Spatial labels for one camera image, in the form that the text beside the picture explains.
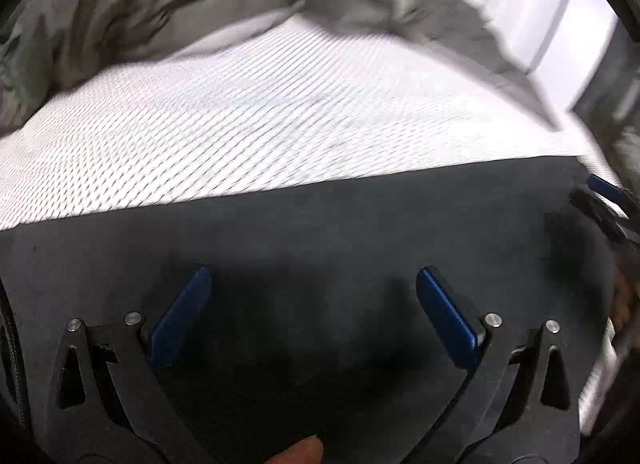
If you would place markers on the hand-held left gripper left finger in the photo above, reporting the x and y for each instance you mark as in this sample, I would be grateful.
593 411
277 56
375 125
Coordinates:
182 314

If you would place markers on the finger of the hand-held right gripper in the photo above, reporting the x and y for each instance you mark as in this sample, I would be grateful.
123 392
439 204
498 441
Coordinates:
605 188
597 216

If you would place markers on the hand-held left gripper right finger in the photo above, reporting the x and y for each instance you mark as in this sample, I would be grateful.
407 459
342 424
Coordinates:
447 316

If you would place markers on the black pants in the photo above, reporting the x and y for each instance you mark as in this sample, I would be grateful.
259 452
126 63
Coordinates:
325 224

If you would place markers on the person's right hand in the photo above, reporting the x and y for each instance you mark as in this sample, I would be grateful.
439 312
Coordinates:
625 294

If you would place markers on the person's left hand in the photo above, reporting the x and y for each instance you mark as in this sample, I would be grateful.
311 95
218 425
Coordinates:
300 451

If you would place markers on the dark open shelf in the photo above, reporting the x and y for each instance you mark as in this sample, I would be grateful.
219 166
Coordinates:
612 83

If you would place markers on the white wardrobe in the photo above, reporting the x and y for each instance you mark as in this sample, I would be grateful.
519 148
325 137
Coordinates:
545 8

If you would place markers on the white honeycomb mattress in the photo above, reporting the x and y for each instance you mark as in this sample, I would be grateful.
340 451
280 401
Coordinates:
275 108

